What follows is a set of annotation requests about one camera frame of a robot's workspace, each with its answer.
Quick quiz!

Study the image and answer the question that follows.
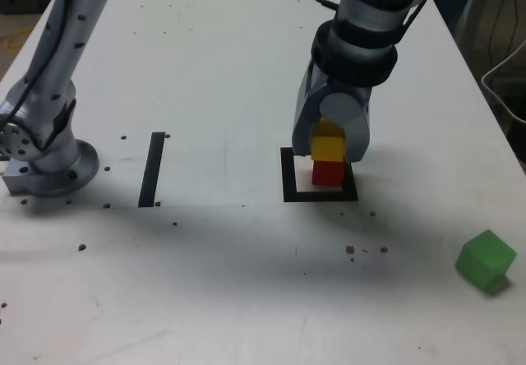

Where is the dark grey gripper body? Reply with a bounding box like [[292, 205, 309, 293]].
[[328, 80, 373, 107]]

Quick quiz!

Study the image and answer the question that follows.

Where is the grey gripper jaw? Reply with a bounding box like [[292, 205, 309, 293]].
[[290, 58, 330, 159], [319, 92, 371, 164]]

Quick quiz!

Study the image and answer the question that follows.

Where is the yellow cube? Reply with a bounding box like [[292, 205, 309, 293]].
[[310, 118, 346, 164]]

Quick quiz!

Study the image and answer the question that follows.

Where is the red cube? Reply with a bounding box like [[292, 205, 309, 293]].
[[311, 159, 345, 187]]

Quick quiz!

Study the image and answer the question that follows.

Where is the green cube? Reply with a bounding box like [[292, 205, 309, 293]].
[[454, 229, 518, 293]]

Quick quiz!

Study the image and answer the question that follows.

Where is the black tape square outline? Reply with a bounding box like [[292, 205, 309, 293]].
[[280, 146, 359, 202]]

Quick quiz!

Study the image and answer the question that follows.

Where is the black tape strip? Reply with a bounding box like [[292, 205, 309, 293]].
[[137, 132, 166, 208]]

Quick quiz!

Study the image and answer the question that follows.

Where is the white cable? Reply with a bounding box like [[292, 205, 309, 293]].
[[480, 39, 526, 123]]

